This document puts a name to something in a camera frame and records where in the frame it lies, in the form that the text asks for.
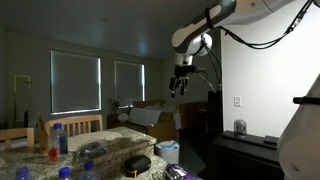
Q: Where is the bottle with blue cap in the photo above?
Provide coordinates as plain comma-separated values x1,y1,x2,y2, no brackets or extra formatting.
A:
48,123,68,163

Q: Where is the wooden chair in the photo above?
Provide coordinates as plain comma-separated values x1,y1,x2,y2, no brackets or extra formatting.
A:
45,114,103,137
0,128,34,150

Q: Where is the right window blind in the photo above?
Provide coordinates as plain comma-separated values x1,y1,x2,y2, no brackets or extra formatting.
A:
115,61,145,108

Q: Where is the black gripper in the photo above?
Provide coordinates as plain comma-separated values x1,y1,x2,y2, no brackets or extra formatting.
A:
169,53,206,98

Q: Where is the wooden chair right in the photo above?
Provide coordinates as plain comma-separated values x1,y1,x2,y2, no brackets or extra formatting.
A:
45,114,103,137

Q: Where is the left window blind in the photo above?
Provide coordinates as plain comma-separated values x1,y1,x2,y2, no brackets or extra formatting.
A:
50,50,101,115

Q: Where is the white trash bin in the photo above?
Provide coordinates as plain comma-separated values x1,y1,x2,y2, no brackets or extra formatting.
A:
156,140,180,164

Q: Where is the black zippered case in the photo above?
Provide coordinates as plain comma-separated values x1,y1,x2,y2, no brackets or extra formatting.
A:
124,155,151,178

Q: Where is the water bottle blue cap middle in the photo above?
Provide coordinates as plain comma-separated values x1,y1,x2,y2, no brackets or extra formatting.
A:
58,167,72,180

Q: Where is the wooden chair left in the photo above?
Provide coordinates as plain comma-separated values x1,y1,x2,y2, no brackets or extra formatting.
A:
0,128,34,150

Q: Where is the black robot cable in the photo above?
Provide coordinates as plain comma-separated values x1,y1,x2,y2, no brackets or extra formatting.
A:
198,0,316,93

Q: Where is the black side cabinet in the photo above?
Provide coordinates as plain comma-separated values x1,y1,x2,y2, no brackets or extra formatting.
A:
211,131,284,180

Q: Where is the round woven placemat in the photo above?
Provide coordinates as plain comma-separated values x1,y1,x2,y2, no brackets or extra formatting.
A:
68,131,122,152

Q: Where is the window blind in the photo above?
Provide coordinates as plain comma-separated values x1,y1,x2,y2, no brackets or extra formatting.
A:
50,50,101,115
115,61,145,108

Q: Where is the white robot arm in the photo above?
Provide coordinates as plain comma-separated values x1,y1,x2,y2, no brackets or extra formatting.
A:
169,0,320,180

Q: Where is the glass jar on cabinet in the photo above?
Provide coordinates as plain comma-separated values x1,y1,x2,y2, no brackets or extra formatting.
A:
234,119,247,136

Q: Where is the cardboard box with cloth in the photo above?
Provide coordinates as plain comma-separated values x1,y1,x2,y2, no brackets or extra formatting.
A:
128,100,177,142

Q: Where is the water bottle blue cap right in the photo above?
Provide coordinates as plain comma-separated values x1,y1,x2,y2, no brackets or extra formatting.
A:
78,161,100,180

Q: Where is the wall light switch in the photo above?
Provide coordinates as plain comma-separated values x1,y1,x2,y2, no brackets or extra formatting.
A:
234,96,242,107

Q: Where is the purple allura pouch in bag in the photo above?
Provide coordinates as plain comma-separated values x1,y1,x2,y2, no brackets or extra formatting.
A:
162,164,203,180

